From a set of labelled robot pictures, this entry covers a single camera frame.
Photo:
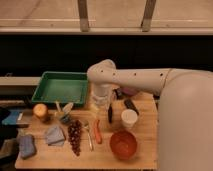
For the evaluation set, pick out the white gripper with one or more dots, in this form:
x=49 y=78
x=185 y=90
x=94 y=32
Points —
x=101 y=95

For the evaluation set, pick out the red chili pepper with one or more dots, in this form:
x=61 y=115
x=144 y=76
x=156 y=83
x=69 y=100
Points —
x=97 y=132

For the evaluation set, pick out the metal fork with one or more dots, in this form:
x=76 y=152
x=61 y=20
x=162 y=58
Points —
x=87 y=128

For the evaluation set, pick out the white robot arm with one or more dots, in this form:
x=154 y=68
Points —
x=185 y=110

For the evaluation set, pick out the white paper cup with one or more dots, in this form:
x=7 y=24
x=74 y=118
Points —
x=129 y=118

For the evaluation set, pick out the small cup with utensils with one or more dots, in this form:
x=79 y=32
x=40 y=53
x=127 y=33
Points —
x=63 y=114

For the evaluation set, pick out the small black purple object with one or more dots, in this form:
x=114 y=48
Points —
x=119 y=93

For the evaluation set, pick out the purple bowl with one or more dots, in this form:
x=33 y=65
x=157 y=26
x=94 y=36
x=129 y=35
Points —
x=129 y=91

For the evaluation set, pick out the green plastic tray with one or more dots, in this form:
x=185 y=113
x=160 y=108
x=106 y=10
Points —
x=64 y=87

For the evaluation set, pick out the bunch of dark grapes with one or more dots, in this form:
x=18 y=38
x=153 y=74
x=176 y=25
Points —
x=74 y=136

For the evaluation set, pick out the orange red bowl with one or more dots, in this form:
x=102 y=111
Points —
x=123 y=144

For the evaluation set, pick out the yellow apple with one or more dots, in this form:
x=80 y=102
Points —
x=41 y=112

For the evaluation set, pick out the light blue cloth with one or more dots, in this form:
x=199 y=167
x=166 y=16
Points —
x=54 y=136

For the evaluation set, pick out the blue object at left edge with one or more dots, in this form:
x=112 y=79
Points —
x=14 y=118

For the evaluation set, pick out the blue sponge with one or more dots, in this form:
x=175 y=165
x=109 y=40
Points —
x=27 y=146

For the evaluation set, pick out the black handled knife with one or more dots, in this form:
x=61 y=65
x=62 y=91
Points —
x=110 y=112

